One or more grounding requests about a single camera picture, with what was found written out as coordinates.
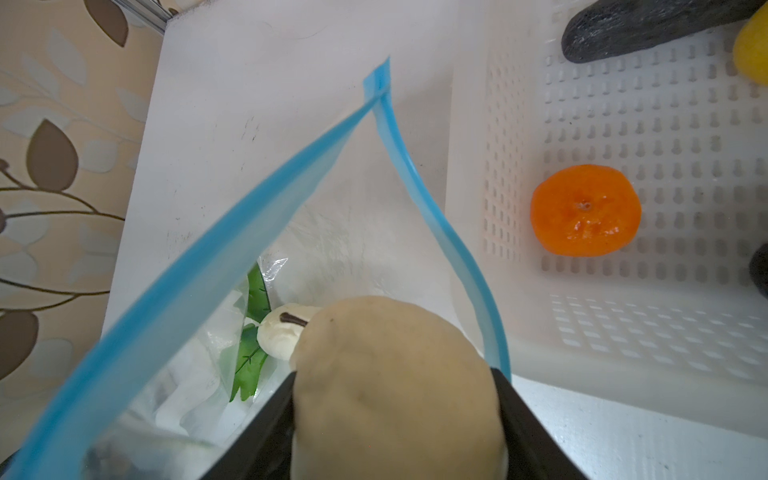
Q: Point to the orange toy tangerine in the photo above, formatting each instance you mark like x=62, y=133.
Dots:
x=585, y=211

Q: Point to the yellow toy lemon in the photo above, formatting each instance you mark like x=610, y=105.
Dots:
x=750, y=51

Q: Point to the beige toy potato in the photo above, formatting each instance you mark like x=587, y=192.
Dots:
x=388, y=390

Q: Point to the white perforated plastic basket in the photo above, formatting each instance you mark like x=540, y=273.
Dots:
x=671, y=322

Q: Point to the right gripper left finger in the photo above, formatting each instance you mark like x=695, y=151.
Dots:
x=263, y=450

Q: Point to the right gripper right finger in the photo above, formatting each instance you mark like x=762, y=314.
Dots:
x=531, y=452

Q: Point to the dark toy eggplant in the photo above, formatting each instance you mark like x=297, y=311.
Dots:
x=611, y=28

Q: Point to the black toy item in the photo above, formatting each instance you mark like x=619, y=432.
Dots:
x=758, y=269

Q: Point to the clear zip bag blue zipper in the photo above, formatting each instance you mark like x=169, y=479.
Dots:
x=169, y=391

